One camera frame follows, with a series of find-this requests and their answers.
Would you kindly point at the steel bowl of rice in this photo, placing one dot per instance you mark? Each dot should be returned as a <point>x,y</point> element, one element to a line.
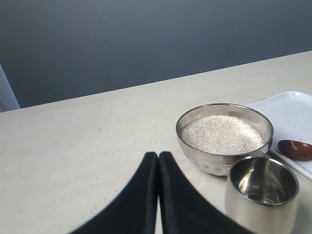
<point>214,136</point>

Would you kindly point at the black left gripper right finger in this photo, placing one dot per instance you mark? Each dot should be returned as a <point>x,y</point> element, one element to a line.
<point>183,209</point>

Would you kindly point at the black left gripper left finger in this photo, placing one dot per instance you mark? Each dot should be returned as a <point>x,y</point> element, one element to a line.
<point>134,210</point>

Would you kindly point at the white rectangular plastic tray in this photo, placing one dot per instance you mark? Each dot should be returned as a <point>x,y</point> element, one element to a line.
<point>291,116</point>

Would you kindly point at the steel cup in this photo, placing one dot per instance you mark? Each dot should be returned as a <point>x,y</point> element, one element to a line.
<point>262,195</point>

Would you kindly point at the dark red wooden spoon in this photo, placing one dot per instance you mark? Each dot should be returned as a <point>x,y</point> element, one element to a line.
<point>296,150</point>

